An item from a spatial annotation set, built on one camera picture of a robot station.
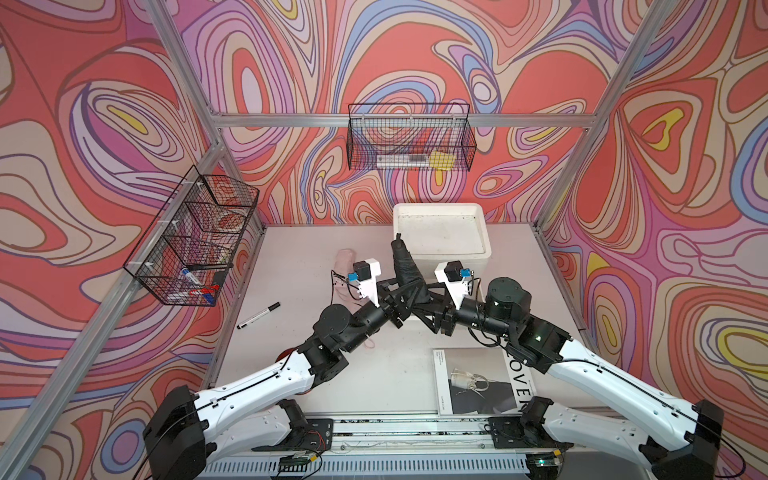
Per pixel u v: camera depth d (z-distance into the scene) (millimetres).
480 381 784
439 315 557
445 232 861
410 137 969
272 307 962
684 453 390
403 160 820
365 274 554
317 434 725
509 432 736
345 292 566
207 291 641
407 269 585
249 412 452
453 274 536
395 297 565
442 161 822
